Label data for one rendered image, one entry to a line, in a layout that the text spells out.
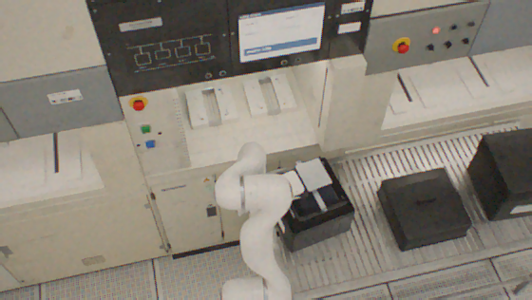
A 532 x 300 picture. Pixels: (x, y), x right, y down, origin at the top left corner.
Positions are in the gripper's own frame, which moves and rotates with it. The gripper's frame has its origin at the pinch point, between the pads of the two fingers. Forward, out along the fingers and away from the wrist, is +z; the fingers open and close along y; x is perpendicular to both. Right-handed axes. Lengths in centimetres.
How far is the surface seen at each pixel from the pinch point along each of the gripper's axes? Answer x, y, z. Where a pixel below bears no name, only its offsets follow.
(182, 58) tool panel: 48, -33, -35
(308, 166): 2.5, -3.7, 0.0
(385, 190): -20.1, 7.1, 32.0
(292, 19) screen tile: 57, -27, 1
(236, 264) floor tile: -106, -21, -27
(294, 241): -19.2, 13.8, -12.5
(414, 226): -19.8, 26.3, 34.4
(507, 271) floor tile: -106, 40, 107
